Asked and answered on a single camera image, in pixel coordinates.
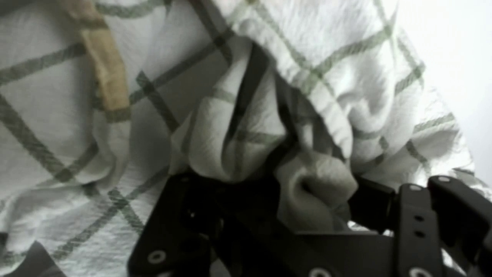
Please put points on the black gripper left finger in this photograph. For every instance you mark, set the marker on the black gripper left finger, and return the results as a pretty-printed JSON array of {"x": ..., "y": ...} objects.
[{"x": 178, "y": 231}]

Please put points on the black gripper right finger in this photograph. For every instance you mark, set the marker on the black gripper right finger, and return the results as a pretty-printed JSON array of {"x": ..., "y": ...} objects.
[{"x": 440, "y": 225}]

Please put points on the white green-checked towel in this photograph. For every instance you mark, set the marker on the white green-checked towel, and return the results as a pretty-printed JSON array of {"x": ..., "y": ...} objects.
[{"x": 154, "y": 102}]

